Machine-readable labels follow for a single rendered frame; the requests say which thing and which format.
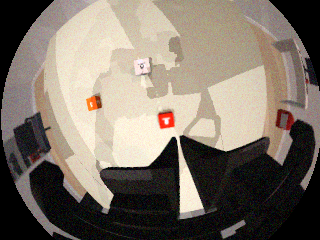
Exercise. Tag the red block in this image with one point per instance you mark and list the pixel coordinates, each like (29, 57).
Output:
(166, 120)

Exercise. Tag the pale pink block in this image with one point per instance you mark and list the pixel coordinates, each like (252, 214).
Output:
(142, 67)

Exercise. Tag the orange block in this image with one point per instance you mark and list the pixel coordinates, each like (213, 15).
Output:
(94, 103)

